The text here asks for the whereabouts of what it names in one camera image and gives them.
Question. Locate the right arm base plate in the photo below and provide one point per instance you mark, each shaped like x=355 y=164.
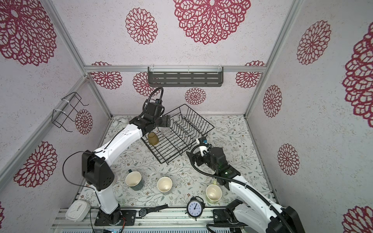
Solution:
x=224 y=217

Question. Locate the white square clock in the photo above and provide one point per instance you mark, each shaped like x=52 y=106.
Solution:
x=78 y=210

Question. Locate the dark green mug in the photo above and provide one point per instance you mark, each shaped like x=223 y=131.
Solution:
x=134 y=180

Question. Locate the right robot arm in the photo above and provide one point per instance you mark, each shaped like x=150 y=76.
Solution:
x=254 y=209

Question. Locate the black wristwatch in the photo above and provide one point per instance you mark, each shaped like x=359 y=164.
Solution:
x=144 y=211

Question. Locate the grey wall shelf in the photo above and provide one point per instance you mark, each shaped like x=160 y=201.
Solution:
x=185 y=77

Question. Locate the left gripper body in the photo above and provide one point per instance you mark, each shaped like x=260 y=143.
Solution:
x=165 y=121

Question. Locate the black wire wall basket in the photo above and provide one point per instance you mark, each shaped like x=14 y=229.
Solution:
x=60 y=116

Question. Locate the cream cup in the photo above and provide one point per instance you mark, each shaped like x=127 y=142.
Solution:
x=164 y=185

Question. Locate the amber glass cup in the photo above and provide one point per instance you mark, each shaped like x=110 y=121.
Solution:
x=153 y=139

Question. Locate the light green mug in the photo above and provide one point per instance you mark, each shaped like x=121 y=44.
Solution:
x=213 y=193

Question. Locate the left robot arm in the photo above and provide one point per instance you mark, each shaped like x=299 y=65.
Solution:
x=96 y=165

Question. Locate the black wire dish rack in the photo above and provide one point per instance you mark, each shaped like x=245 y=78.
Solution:
x=187 y=126

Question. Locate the black alarm clock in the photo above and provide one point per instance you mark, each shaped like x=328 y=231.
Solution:
x=195 y=207

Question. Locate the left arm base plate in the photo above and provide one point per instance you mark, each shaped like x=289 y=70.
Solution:
x=117 y=218

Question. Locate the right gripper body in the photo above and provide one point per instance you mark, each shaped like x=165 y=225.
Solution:
x=199 y=157

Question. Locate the clear glass cup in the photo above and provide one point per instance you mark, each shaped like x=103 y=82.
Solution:
x=166 y=132

